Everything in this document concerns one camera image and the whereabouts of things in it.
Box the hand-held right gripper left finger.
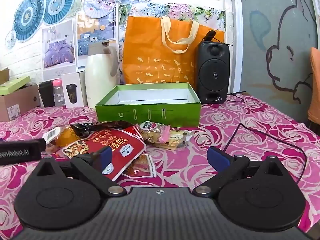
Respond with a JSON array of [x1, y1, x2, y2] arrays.
[[35, 146, 127, 197]]

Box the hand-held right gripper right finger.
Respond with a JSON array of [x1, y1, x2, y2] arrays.
[[193, 146, 284, 197]]

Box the red nut snack packet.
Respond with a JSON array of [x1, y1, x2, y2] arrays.
[[62, 127, 147, 182]]

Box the dark brown snack packet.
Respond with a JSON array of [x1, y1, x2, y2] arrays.
[[69, 120, 137, 138]]

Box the clear packet with barcode label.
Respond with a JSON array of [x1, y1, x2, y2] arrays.
[[42, 127, 61, 153]]

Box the orange packet with white label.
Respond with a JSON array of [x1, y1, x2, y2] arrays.
[[122, 154, 157, 178]]

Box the yellow snack packet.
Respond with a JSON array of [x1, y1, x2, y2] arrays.
[[55, 126, 77, 147]]

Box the clear biscuit packet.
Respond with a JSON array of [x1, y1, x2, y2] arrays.
[[152, 129, 193, 151]]

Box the green cardboard box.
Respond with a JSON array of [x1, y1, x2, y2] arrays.
[[95, 82, 202, 128]]

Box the brown cardboard box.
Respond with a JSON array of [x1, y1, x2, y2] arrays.
[[0, 84, 41, 122]]

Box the pink rose tablecloth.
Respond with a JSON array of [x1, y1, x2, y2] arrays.
[[0, 92, 320, 233]]

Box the black cup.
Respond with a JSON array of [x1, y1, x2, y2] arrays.
[[38, 81, 56, 108]]

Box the flat green box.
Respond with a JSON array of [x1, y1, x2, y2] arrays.
[[0, 76, 31, 96]]

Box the pink lid bottle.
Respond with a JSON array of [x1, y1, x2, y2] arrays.
[[52, 79, 66, 107]]

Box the white cup carton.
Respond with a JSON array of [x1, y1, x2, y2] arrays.
[[61, 72, 88, 107]]

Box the white thermos jug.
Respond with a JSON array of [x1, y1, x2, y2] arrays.
[[85, 40, 118, 109]]

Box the kraft paper box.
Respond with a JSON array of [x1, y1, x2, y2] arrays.
[[0, 68, 11, 85]]

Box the black speaker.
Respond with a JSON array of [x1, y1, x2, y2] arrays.
[[194, 30, 231, 105]]

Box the orange tote bag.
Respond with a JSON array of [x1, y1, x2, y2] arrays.
[[122, 15, 225, 85]]

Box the orange cloth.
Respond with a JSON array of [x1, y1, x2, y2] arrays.
[[307, 47, 320, 125]]

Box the black cable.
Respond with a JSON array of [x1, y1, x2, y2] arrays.
[[223, 123, 308, 183]]

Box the purple bedding wall poster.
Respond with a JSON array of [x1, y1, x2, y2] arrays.
[[42, 19, 77, 79]]

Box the blue bedding wall poster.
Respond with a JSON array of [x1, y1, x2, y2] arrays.
[[77, 10, 117, 68]]

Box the group of paper wall fans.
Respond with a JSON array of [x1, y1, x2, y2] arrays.
[[5, 0, 154, 50]]

